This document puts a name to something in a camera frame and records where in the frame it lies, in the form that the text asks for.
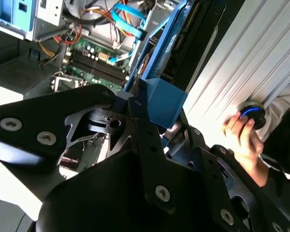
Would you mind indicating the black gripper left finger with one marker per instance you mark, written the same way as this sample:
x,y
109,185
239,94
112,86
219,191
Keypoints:
x,y
38,113

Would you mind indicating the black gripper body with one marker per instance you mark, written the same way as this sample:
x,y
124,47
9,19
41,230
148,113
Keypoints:
x,y
99,193

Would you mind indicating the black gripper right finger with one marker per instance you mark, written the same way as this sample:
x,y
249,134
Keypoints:
x,y
207,174

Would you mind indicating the hard disk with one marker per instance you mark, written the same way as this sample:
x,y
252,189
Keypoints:
x,y
159,101

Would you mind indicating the person hand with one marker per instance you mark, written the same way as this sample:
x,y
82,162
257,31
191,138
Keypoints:
x,y
244,142

